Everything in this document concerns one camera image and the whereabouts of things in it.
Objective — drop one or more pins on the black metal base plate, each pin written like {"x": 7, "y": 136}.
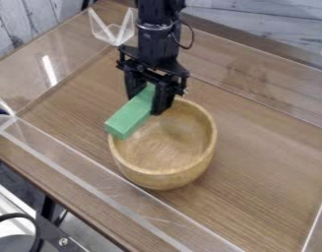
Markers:
{"x": 54, "y": 237}

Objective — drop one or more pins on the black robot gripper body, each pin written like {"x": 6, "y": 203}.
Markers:
{"x": 154, "y": 57}

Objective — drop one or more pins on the green rectangular block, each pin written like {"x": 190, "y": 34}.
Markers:
{"x": 128, "y": 119}

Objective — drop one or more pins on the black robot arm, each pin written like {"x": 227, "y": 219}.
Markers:
{"x": 160, "y": 12}

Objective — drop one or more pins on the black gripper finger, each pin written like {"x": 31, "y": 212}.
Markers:
{"x": 134, "y": 83}
{"x": 166, "y": 89}

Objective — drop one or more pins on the brown wooden bowl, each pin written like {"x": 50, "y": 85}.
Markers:
{"x": 170, "y": 150}

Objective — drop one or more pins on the black table leg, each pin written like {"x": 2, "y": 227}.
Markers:
{"x": 47, "y": 208}

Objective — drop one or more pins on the clear acrylic tray enclosure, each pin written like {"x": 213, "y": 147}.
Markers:
{"x": 257, "y": 200}

